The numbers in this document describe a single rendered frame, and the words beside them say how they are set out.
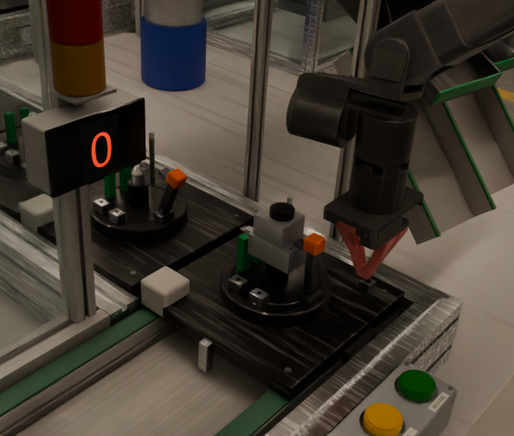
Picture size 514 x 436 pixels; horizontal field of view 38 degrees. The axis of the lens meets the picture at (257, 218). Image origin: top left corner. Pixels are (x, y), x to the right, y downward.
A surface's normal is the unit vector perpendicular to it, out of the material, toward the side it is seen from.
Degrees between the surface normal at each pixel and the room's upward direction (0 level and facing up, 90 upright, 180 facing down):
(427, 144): 45
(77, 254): 90
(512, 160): 90
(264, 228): 90
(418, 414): 0
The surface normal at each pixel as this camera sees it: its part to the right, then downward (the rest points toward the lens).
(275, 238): -0.64, 0.37
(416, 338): 0.06, -0.85
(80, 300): 0.76, 0.38
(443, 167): 0.49, -0.29
